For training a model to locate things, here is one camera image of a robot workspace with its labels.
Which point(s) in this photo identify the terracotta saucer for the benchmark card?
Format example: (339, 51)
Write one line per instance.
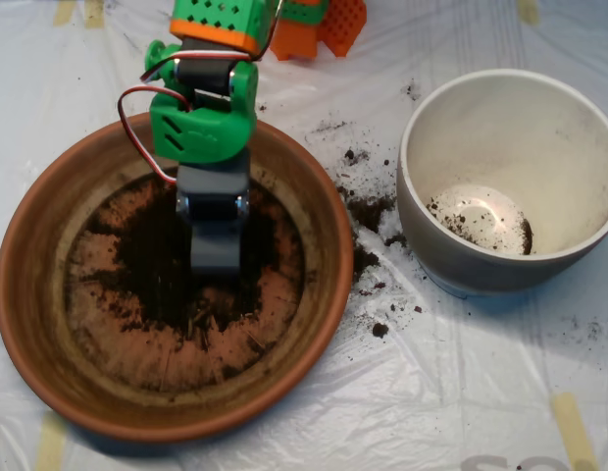
(176, 427)

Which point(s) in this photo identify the white ceramic pot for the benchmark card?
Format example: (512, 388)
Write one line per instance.
(480, 275)

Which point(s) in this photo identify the beige masking tape strip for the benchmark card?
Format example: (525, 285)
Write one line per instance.
(573, 432)
(94, 14)
(50, 446)
(64, 12)
(528, 10)

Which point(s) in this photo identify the dark soil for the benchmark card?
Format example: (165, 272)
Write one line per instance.
(525, 235)
(152, 275)

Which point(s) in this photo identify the clear plastic sheet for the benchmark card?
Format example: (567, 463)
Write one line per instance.
(431, 392)

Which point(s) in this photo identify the spilled soil pile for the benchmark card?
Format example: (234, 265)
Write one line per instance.
(368, 208)

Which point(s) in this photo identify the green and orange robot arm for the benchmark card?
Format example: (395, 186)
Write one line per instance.
(206, 132)

